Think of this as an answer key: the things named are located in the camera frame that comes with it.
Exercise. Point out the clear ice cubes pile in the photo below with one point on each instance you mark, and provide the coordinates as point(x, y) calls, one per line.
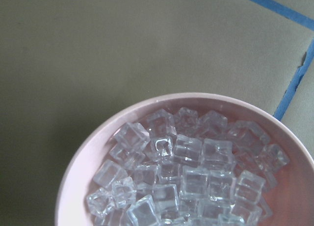
point(184, 169)

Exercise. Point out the pink bowl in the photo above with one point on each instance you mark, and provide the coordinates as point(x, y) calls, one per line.
point(291, 200)

